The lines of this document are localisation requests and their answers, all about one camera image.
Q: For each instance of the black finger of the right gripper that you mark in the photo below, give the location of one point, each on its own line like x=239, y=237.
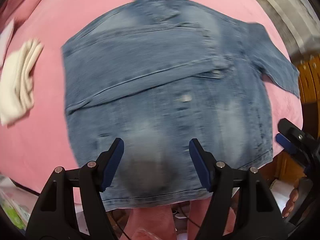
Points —
x=299, y=145

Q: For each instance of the blue denim jacket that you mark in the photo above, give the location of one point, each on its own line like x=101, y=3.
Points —
x=158, y=73

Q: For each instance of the person's right hand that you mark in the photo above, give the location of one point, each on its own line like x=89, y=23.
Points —
x=290, y=203

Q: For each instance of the white dotted bed sheet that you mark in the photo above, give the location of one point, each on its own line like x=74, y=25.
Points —
x=16, y=203

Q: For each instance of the brown wooden cabinet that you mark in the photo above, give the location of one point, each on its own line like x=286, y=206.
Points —
x=309, y=79

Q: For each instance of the pink trouser leg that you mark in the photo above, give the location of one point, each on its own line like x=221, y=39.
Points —
x=158, y=222

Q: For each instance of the folded white fleece blanket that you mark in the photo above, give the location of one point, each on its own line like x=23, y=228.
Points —
x=16, y=82

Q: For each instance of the white lace curtain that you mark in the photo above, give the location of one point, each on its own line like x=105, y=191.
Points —
x=298, y=25

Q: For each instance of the pink bed cover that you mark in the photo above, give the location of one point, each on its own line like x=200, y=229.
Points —
x=33, y=146

